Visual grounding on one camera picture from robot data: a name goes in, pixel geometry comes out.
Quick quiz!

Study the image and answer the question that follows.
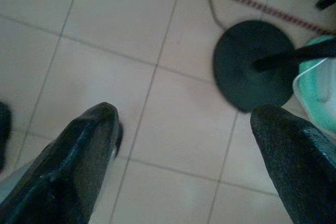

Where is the teal and white plastic container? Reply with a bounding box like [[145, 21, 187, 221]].
[[292, 35, 336, 141]]

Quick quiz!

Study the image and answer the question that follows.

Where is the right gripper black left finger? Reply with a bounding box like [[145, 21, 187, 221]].
[[0, 102, 124, 224]]

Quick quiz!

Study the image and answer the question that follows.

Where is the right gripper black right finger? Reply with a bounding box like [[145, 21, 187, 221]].
[[250, 103, 336, 224]]

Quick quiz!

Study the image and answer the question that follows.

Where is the black robot foot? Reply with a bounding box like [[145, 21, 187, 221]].
[[0, 100, 13, 172]]

